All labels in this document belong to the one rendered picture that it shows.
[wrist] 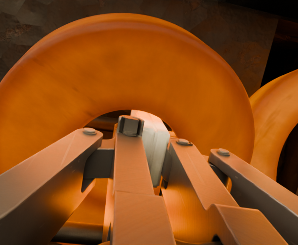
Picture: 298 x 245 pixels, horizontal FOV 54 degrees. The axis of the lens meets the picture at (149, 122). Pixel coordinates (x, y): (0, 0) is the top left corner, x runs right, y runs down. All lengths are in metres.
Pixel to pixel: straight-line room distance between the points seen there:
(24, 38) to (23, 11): 0.02
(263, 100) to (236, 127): 0.06
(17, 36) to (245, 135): 0.19
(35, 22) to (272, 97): 0.19
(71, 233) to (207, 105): 0.10
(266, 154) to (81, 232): 0.13
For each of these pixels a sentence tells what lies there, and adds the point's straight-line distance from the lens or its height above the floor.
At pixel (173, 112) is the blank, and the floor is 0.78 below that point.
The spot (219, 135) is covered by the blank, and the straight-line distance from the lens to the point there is 0.17.
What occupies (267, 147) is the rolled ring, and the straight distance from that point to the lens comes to 0.22.
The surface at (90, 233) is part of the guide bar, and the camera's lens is 0.18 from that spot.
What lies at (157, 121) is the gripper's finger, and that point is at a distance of 0.16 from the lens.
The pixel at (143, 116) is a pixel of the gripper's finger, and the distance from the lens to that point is 0.17.
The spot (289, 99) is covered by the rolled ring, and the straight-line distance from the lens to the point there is 0.23.
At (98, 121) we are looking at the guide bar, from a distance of 0.24.
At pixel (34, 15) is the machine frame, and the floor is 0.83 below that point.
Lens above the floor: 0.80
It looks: 9 degrees down
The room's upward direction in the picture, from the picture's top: 12 degrees clockwise
